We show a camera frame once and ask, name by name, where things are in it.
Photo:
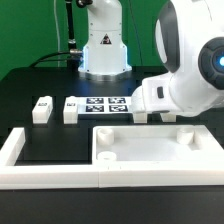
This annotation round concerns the black camera stand pole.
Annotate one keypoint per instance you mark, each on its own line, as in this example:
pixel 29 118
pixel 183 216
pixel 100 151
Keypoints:
pixel 72 63

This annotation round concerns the white desk tabletop tray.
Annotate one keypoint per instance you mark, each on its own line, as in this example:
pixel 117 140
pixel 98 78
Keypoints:
pixel 156 147

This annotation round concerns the fiducial marker base plate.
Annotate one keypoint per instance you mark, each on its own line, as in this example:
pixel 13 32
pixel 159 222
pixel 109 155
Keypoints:
pixel 104 105

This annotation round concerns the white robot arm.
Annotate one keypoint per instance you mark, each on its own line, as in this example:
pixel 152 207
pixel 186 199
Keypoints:
pixel 189 38

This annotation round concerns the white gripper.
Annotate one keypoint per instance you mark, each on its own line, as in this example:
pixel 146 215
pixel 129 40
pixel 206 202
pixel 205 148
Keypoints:
pixel 153 96

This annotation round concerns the white U-shaped boundary frame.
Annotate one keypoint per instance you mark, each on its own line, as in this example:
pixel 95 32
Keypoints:
pixel 13 176

